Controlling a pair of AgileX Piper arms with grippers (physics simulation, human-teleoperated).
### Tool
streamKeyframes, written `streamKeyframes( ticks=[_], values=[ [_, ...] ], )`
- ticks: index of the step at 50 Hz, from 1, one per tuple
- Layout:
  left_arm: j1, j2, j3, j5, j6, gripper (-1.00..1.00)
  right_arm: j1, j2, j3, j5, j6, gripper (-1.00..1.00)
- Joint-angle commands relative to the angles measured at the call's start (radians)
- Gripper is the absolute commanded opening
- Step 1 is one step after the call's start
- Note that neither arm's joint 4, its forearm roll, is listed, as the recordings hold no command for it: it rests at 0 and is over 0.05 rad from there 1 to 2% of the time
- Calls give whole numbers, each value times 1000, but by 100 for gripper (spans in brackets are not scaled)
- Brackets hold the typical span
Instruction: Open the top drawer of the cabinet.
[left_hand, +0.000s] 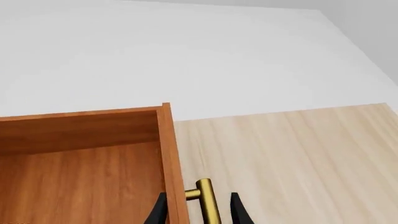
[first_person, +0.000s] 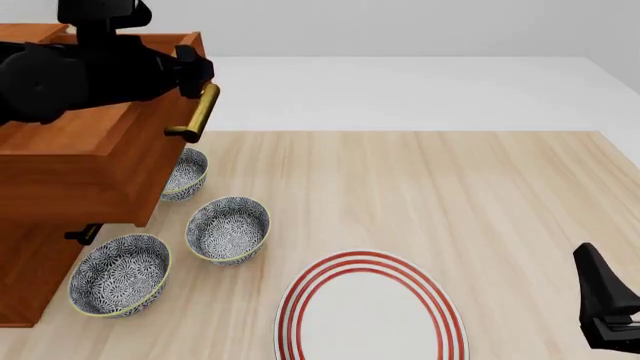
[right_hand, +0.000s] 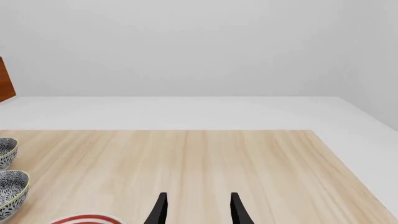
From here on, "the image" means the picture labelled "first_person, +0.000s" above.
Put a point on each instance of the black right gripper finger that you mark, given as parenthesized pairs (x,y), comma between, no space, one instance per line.
(600,285)

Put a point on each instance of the wooden drawer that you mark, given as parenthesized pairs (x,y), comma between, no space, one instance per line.
(75,180)

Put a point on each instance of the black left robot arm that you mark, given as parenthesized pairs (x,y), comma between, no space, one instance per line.
(40,86)

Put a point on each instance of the white plate with red rings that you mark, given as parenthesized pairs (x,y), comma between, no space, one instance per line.
(370,315)

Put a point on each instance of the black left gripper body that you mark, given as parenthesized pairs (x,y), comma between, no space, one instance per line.
(192,71)

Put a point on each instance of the wooden cabinet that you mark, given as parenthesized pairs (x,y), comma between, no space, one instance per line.
(30,270)

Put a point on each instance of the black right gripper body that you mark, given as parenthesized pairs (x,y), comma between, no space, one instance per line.
(617,332)

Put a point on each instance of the patterned blue white bowl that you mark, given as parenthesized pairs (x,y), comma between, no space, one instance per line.
(191,172)
(117,275)
(227,232)

